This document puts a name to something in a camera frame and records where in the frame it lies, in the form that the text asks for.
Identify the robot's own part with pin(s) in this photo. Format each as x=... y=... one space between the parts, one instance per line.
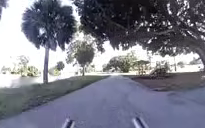
x=68 y=123
x=139 y=122

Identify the small round tree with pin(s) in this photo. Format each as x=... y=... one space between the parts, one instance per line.
x=82 y=53

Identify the brown mulch ground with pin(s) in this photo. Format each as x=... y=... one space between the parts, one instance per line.
x=171 y=81

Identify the large spreading tree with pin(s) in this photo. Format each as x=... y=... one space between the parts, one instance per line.
x=156 y=23

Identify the pale water surface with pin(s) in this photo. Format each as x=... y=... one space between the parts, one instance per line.
x=10 y=80

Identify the grass verge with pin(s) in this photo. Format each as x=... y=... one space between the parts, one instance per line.
x=26 y=95

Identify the grey paved path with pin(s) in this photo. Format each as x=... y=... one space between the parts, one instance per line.
x=113 y=103

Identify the distant bushy trees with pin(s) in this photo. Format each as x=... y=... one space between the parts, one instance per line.
x=121 y=63

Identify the low green bushes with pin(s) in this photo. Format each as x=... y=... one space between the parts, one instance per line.
x=23 y=70

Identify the palm tree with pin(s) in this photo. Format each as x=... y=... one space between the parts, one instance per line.
x=46 y=30

